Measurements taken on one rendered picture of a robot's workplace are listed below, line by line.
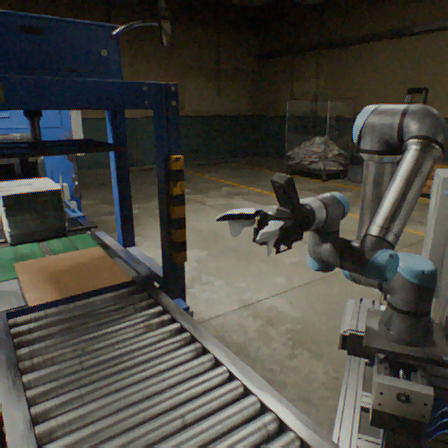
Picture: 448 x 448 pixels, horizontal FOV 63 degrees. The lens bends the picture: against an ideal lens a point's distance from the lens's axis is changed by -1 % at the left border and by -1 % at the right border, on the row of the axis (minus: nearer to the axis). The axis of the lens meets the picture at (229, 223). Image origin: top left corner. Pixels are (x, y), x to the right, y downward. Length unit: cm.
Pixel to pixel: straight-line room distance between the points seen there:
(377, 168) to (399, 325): 44
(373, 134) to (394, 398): 70
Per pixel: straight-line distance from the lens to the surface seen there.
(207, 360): 107
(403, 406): 115
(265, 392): 98
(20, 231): 217
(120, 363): 111
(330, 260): 92
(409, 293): 113
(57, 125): 373
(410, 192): 95
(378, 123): 108
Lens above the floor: 145
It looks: 17 degrees down
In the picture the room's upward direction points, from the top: straight up
